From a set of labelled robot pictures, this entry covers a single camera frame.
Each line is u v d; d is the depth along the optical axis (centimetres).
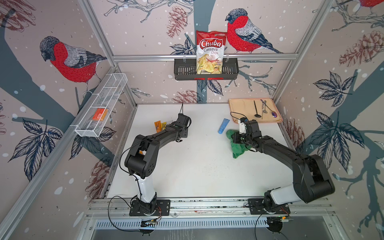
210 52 85
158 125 107
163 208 73
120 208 75
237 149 88
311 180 43
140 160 49
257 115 112
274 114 113
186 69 95
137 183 54
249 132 73
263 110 116
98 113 72
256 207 73
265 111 114
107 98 82
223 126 106
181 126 76
